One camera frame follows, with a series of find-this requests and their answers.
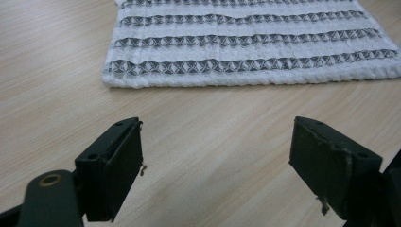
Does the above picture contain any white grey-striped towel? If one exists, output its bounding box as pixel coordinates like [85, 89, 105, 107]
[101, 0, 401, 89]

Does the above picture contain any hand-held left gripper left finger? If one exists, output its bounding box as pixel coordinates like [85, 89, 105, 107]
[74, 116, 145, 223]

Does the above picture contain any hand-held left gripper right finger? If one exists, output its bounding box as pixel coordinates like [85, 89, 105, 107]
[288, 115, 384, 221]

